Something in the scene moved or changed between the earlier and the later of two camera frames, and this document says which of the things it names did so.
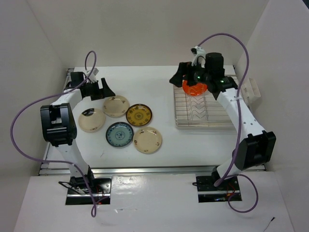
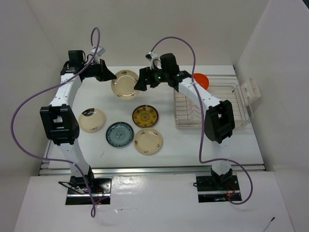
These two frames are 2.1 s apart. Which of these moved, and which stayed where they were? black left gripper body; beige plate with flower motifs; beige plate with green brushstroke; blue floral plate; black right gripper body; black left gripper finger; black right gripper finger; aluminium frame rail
Moved: black right gripper finger; black left gripper body; black left gripper finger; black right gripper body
Stayed: beige plate with flower motifs; aluminium frame rail; blue floral plate; beige plate with green brushstroke
